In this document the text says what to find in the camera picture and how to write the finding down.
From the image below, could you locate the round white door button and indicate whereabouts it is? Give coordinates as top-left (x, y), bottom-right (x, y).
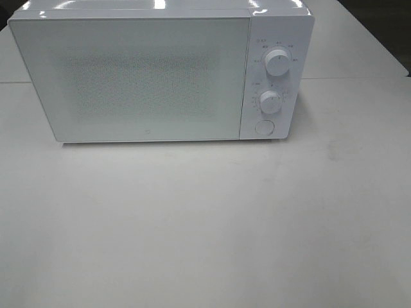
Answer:
top-left (255, 120), bottom-right (275, 136)

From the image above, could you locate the white timer knob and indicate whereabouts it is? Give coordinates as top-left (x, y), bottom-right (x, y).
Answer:
top-left (259, 90), bottom-right (283, 114)

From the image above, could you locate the white microwave door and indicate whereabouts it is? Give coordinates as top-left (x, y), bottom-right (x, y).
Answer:
top-left (10, 18), bottom-right (249, 142)

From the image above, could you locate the white microwave oven body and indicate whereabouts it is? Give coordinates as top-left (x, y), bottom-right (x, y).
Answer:
top-left (8, 1), bottom-right (315, 142)

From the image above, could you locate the upper white power knob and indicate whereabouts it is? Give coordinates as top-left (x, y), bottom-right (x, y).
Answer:
top-left (263, 46), bottom-right (292, 77)

